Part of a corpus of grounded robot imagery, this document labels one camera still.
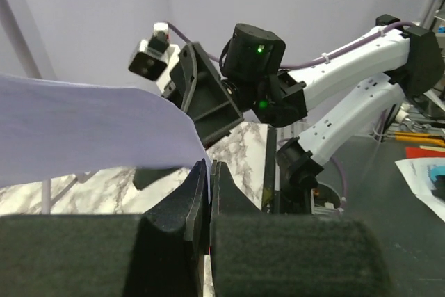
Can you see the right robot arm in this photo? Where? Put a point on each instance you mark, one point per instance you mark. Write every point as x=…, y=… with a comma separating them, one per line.
x=340, y=93

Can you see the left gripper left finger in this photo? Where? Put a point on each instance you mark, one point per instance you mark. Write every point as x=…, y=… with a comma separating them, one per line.
x=157, y=253

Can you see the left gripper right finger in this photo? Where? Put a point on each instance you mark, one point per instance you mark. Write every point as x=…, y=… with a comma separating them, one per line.
x=258, y=254

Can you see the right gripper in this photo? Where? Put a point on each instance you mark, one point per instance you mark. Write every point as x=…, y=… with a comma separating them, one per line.
x=197, y=89

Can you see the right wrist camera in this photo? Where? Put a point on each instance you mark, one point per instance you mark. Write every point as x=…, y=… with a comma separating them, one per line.
x=155, y=57

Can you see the lilac paper sheet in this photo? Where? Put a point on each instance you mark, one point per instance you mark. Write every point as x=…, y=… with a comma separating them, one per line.
x=58, y=128

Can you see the lilac music stand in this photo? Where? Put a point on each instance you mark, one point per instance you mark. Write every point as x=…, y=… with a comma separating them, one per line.
x=16, y=38

